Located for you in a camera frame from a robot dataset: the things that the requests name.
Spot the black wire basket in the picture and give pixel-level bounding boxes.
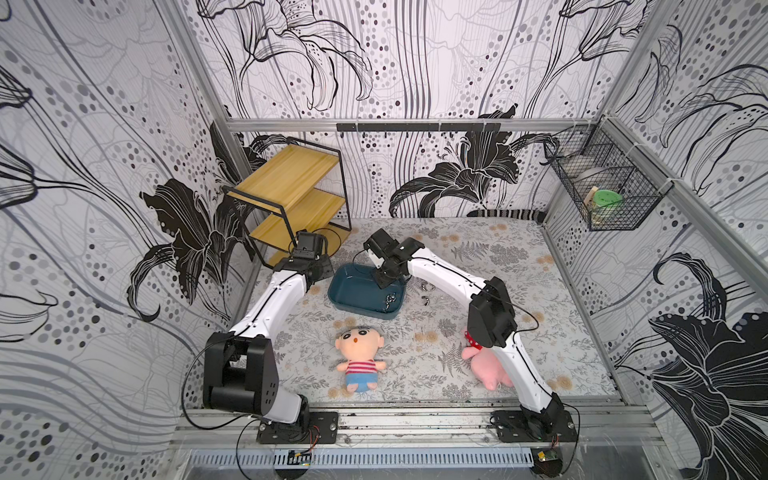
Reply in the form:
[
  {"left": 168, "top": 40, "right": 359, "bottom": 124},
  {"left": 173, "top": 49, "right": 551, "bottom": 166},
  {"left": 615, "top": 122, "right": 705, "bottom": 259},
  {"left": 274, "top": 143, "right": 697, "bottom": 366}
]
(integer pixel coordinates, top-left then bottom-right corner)
[{"left": 544, "top": 125, "right": 673, "bottom": 231}]

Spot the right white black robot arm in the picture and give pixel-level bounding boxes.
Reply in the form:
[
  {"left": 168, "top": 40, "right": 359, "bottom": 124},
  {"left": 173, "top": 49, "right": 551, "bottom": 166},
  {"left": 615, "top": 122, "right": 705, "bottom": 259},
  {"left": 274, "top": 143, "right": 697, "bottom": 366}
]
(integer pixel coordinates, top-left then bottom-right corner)
[{"left": 363, "top": 229, "right": 567, "bottom": 431}]

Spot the black wall rail bar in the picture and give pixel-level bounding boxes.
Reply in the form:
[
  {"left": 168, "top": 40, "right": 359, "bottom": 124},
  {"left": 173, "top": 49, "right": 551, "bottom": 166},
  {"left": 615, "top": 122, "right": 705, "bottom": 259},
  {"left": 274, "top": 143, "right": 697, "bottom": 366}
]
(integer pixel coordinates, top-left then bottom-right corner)
[{"left": 336, "top": 122, "right": 501, "bottom": 133}]

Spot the wooden shelf black metal frame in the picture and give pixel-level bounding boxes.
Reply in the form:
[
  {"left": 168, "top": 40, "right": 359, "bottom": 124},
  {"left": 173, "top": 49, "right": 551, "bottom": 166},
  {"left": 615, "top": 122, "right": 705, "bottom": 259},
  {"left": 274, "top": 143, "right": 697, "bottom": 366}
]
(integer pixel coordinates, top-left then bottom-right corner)
[{"left": 224, "top": 137, "right": 352, "bottom": 269}]

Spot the pink plush toy red hat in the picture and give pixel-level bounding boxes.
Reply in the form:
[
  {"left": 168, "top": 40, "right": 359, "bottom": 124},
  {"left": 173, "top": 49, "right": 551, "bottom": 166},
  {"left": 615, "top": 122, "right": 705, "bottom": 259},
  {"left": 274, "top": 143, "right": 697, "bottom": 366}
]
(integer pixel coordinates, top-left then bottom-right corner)
[{"left": 461, "top": 330, "right": 513, "bottom": 391}]

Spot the white slotted cable duct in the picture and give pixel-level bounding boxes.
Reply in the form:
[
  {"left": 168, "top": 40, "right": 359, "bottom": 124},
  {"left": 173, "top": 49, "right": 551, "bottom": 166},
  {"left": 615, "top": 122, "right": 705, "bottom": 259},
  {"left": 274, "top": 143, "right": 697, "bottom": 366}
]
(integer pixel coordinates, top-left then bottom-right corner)
[{"left": 188, "top": 446, "right": 534, "bottom": 470}]

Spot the green round lid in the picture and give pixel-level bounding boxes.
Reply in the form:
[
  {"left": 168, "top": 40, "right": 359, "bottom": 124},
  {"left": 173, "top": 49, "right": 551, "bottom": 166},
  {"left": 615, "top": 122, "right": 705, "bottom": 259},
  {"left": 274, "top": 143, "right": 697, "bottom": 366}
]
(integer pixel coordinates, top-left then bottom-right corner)
[{"left": 592, "top": 189, "right": 623, "bottom": 208}]

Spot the boy plush doll striped shirt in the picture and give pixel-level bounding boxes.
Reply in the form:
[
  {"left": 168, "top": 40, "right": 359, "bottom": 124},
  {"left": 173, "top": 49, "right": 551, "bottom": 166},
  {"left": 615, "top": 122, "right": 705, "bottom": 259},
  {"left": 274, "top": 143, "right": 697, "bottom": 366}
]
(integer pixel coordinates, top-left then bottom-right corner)
[{"left": 335, "top": 327, "right": 387, "bottom": 393}]

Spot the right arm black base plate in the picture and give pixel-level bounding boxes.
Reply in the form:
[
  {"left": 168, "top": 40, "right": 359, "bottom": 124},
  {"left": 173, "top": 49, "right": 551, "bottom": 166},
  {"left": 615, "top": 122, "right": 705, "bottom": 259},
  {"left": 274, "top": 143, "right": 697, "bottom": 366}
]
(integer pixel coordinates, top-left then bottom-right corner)
[{"left": 490, "top": 409, "right": 578, "bottom": 445}]

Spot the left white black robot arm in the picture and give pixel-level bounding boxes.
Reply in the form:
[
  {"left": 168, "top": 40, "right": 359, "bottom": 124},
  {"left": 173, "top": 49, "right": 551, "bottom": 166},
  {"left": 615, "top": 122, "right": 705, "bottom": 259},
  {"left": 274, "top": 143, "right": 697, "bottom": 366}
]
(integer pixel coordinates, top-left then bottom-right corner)
[{"left": 202, "top": 231, "right": 333, "bottom": 433}]

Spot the teal plastic storage box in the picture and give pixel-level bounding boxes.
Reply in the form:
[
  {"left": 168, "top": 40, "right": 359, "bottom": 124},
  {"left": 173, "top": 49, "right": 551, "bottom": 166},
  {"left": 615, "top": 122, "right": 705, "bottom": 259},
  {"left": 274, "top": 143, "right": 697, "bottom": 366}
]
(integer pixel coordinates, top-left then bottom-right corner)
[{"left": 327, "top": 263, "right": 406, "bottom": 320}]

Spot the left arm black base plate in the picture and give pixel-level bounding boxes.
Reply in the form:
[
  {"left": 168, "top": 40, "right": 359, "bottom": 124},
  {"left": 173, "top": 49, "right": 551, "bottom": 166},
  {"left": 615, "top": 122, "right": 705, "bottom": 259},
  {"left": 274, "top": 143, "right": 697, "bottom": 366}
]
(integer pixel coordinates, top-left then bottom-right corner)
[{"left": 257, "top": 410, "right": 339, "bottom": 446}]

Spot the pile of silver wing nuts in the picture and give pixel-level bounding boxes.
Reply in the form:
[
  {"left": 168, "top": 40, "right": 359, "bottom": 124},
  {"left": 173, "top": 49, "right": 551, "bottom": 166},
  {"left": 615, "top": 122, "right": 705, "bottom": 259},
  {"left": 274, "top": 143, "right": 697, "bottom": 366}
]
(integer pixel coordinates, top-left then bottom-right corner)
[{"left": 384, "top": 292, "right": 397, "bottom": 312}]

